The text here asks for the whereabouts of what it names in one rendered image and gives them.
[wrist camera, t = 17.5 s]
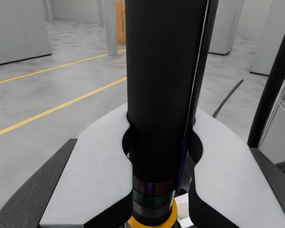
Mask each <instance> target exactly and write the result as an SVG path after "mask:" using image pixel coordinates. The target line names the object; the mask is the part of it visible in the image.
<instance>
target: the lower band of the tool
mask: <svg viewBox="0 0 285 228"><path fill-rule="evenodd" d="M176 217H177V205H176V201H175V199H173V204H172V213H171V215H170V217H169V219H168V220H167V221H166V222H165V223H163V224H161V225H158V226H154V227H150V226H145V225H143V224H140V223H139V222H138V221H137V220H135V218H134V217H133V216H132V217H131V218H130V219H129V220H128V223H129V225H130V226H131V227H132V228H171V227H172V225H173V224H174V222H175V220H176Z"/></svg>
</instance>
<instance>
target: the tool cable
mask: <svg viewBox="0 0 285 228"><path fill-rule="evenodd" d="M284 79H285V34H284V37H283V39H282V42H281V45H280V48H279V50H278V53H277V55H276V58H275V61H274V63H273V66H272V69H271V71H270V74H269V76H268V79H267V82H266V85H265V88H264V90H263V93H262V95H261V99H260V101H259V104H258V107H257V110H256V113H255V116H254V119H253V122H252V126H251V130H250V133H249V136H248V141H247V145H248V146H249V147H250V148H259V145H260V141H261V138H262V135H263V132H264V129H265V126H266V123H267V121H268V118H269V116H270V113H271V111H272V108H273V105H274V103H275V101H276V98H277V96H278V94H279V91H280V89H281V86H282V84H283V82H284ZM275 165H276V166H277V167H278V168H279V169H280V170H281V171H285V161H283V162H279V163H276V164H275Z"/></svg>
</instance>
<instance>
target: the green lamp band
mask: <svg viewBox="0 0 285 228"><path fill-rule="evenodd" d="M175 188H176V184H175V186H174V187H173V189H172V190H171V191H170V192H168V193H166V194H164V195H161V196H148V195H144V194H142V193H140V192H139V191H137V190H136V189H135V188H133V198H134V199H135V200H136V201H137V202H138V203H140V204H142V205H144V206H147V207H160V206H163V205H165V204H167V203H168V202H169V201H170V200H171V199H172V198H173V196H174V193H175Z"/></svg>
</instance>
